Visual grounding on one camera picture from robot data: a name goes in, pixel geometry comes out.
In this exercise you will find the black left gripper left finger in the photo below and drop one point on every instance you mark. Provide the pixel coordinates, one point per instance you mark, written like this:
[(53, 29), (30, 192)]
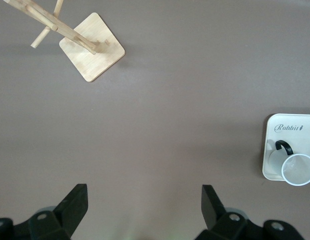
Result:
[(65, 215)]

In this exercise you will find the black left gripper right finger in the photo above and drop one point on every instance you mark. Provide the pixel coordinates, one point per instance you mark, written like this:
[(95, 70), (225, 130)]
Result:
[(215, 217)]

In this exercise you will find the cream rectangular tray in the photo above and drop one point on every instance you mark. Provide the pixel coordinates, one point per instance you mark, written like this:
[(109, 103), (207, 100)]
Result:
[(307, 143)]

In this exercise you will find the wooden mug stand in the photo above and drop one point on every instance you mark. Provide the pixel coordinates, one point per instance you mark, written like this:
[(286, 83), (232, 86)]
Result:
[(92, 57)]

